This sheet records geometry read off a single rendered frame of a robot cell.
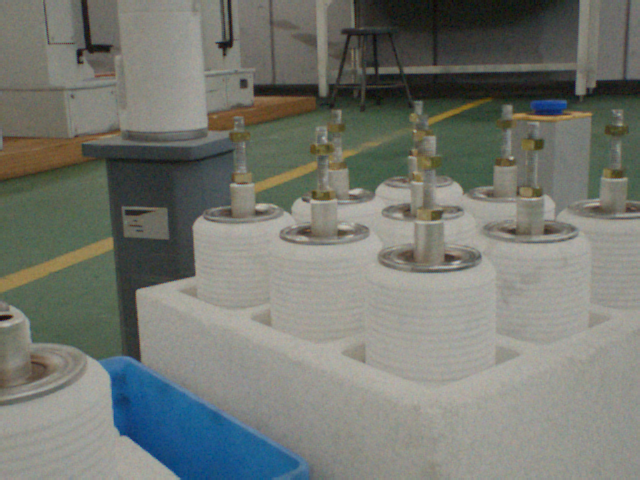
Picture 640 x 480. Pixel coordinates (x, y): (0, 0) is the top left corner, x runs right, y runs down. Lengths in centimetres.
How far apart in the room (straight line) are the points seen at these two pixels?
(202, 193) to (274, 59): 543
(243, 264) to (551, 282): 27
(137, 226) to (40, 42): 233
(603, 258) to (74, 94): 270
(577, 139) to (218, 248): 46
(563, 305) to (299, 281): 21
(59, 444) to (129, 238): 62
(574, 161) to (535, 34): 484
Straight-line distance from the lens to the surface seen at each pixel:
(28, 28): 334
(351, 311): 69
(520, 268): 68
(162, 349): 83
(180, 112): 100
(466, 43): 595
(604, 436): 73
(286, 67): 637
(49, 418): 42
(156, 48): 100
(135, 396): 84
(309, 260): 67
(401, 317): 60
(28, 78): 336
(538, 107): 104
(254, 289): 78
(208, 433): 73
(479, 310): 61
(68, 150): 314
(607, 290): 79
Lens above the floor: 41
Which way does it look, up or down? 13 degrees down
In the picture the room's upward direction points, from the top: 2 degrees counter-clockwise
